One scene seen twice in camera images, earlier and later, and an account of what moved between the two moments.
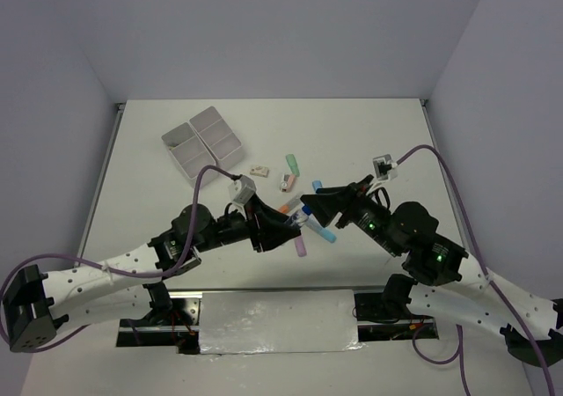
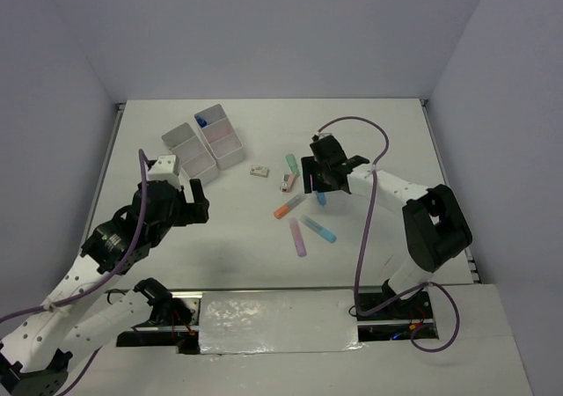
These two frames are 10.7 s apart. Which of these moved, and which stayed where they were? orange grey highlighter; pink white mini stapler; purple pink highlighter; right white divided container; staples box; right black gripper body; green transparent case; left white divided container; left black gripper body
Moved: right black gripper body; left black gripper body
Stayed: left white divided container; right white divided container; purple pink highlighter; staples box; green transparent case; orange grey highlighter; pink white mini stapler
